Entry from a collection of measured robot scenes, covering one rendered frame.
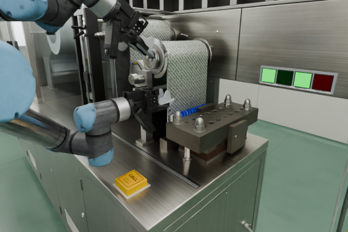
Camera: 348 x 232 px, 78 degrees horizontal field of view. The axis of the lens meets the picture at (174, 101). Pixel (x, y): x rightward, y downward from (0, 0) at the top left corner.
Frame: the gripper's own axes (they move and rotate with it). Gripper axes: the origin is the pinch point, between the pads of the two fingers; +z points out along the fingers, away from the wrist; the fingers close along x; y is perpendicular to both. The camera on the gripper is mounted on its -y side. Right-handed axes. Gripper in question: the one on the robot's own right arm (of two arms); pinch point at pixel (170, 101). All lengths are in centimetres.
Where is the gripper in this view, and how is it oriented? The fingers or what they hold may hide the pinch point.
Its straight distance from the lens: 83.5
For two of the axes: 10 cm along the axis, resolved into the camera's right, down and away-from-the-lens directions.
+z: 7.2, -2.0, 6.6
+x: -6.9, -2.1, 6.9
